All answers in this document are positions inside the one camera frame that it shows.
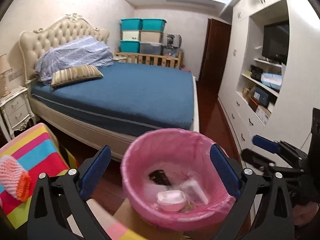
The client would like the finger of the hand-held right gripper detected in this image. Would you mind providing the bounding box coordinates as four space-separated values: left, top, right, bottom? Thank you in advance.
241 149 303 178
252 135 308 160

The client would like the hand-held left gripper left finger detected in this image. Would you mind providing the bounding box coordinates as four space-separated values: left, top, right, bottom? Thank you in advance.
26 145 112 240

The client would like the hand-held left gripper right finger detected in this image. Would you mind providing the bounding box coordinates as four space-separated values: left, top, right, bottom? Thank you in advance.
209 143 294 240

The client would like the bin with pink bag liner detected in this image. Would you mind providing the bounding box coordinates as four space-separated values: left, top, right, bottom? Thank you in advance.
121 128 242 225

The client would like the black cardboard box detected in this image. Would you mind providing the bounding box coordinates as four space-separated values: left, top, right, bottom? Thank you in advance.
149 170 173 187

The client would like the pink foam fruit net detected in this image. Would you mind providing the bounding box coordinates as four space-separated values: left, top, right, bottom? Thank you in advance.
0 155 32 202

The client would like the rainbow striped tablecloth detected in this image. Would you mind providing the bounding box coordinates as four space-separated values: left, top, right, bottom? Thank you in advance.
0 123 183 240

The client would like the blue white package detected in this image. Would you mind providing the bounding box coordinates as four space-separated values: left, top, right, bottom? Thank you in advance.
260 72 283 90

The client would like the black electronic device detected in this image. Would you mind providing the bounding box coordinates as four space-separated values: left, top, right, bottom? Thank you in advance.
249 65 263 78

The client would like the bed with blue sheet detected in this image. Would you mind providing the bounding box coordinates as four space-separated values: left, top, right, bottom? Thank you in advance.
29 61 200 160

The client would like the white built-in wardrobe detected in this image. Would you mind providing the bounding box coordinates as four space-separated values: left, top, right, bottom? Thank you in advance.
217 0 320 155

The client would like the gold striped pillow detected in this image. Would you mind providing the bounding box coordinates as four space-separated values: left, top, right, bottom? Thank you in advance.
51 64 104 88

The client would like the white carved nightstand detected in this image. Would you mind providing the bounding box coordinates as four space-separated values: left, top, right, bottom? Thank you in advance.
0 86 37 140

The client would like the black flat television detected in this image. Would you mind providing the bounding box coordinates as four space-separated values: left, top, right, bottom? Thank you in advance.
262 20 290 64

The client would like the dark wooden door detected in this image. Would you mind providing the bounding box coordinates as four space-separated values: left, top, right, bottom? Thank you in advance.
199 18 232 82

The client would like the blue striped duvet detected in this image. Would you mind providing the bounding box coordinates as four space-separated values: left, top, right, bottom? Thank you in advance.
34 35 114 85

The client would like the teal plastic storage box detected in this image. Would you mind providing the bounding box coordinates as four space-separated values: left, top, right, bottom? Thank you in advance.
121 18 143 30
119 40 140 53
142 18 167 32

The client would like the clear grey storage box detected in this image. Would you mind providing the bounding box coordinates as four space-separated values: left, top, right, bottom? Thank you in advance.
139 42 163 55

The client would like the black white checked bag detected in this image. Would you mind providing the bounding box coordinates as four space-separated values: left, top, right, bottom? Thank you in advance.
162 33 182 48

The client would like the cream plastic storage box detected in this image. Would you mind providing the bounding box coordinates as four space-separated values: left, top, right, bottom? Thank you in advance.
122 30 141 42

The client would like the beige tufted headboard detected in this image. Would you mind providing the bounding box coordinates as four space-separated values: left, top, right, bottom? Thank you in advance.
19 13 110 85

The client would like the beige plastic storage box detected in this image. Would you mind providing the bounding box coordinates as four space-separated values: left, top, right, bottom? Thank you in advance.
140 31 163 43

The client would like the wooden crib rail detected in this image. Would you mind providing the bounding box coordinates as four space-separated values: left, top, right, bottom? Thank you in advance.
114 50 184 69

